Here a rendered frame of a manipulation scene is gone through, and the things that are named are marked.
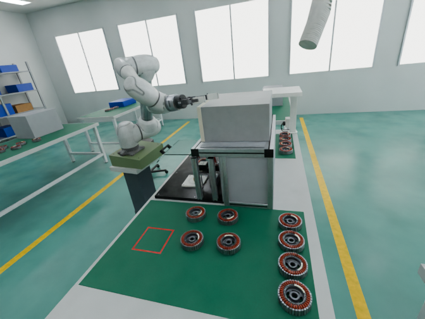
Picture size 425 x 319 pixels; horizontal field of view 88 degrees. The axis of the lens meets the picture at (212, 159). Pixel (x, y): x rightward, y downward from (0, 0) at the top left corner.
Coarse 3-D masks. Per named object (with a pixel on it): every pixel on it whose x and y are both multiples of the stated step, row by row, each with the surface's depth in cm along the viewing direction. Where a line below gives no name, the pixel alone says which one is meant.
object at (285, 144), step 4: (284, 132) 226; (288, 132) 224; (280, 136) 221; (284, 136) 216; (288, 136) 218; (280, 140) 210; (284, 140) 207; (288, 140) 207; (280, 144) 199; (284, 144) 198; (288, 144) 196; (280, 148) 190; (284, 148) 192; (288, 148) 190; (280, 152) 188; (284, 152) 185; (288, 152) 184; (292, 152) 187
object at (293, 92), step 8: (272, 88) 228; (280, 88) 222; (288, 88) 216; (296, 88) 212; (272, 96) 199; (280, 96) 197; (288, 96) 195; (296, 96) 217; (296, 104) 220; (296, 112) 223; (288, 120) 227
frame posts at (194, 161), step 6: (192, 156) 127; (192, 162) 127; (210, 162) 124; (192, 168) 129; (198, 168) 130; (210, 168) 125; (198, 174) 130; (210, 174) 127; (198, 180) 131; (216, 180) 131; (198, 186) 133; (216, 186) 132; (198, 192) 136; (216, 192) 132; (198, 198) 137; (216, 198) 133
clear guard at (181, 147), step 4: (180, 140) 153; (184, 140) 152; (188, 140) 151; (192, 140) 150; (196, 140) 149; (176, 144) 145; (180, 144) 144; (184, 144) 144; (188, 144) 143; (192, 144) 142; (172, 148) 140; (176, 148) 139; (180, 148) 138; (184, 148) 137; (188, 148) 137; (168, 152) 135; (172, 152) 134; (176, 152) 133; (180, 152) 132; (184, 152) 132; (188, 152) 131
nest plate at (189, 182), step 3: (189, 177) 162; (192, 177) 161; (204, 177) 159; (207, 177) 161; (186, 180) 158; (189, 180) 158; (192, 180) 157; (204, 180) 155; (183, 183) 155; (186, 183) 155; (189, 183) 154; (192, 183) 154; (201, 183) 152; (204, 183) 154; (183, 186) 153; (186, 186) 152; (189, 186) 151; (192, 186) 150
